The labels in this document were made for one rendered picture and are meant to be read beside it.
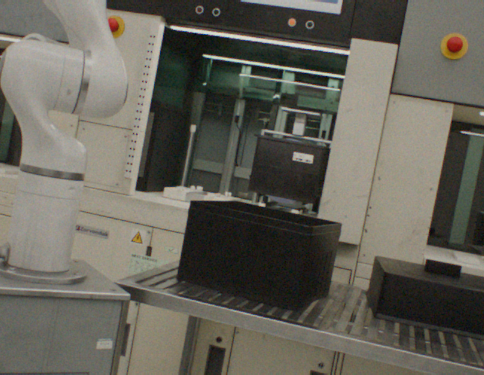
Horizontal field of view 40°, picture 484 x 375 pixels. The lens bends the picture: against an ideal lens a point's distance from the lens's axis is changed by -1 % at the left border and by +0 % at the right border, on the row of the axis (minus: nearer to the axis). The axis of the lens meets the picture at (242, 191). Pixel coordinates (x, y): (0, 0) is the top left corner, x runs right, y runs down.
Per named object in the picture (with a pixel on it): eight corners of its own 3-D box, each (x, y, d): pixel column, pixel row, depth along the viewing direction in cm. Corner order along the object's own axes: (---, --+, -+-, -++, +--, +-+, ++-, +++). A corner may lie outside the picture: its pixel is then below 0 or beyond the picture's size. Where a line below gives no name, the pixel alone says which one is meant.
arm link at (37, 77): (89, 182, 123) (112, 53, 122) (-17, 167, 115) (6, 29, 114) (78, 176, 134) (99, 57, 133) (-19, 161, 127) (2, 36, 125)
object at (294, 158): (240, 202, 209) (258, 102, 207) (254, 201, 229) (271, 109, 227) (317, 218, 203) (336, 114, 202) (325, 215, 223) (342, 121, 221)
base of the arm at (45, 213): (-6, 280, 114) (11, 173, 113) (-25, 255, 130) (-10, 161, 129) (100, 286, 124) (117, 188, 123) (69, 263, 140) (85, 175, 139)
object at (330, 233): (224, 267, 170) (236, 200, 169) (330, 294, 159) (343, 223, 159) (173, 278, 144) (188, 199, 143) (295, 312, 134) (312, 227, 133)
